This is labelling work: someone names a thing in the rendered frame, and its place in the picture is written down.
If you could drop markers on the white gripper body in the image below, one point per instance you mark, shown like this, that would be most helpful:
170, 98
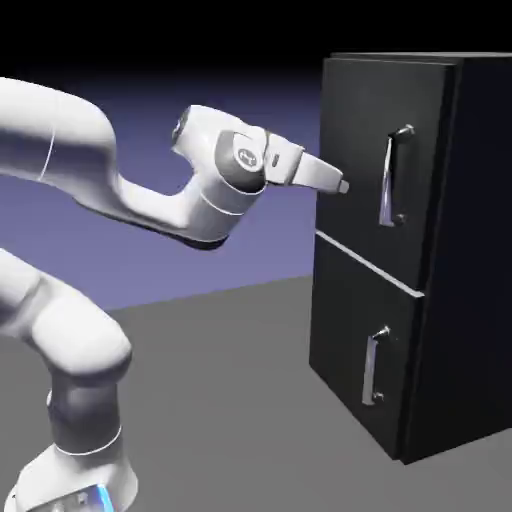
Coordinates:
318, 171

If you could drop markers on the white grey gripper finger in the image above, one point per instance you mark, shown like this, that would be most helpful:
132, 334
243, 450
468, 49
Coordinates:
343, 186

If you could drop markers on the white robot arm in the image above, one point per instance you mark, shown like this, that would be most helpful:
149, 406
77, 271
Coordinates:
76, 136

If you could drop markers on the black cabinet door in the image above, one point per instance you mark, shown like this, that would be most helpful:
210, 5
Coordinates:
360, 160
344, 344

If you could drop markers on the black cabinet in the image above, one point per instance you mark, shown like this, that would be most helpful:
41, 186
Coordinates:
472, 260

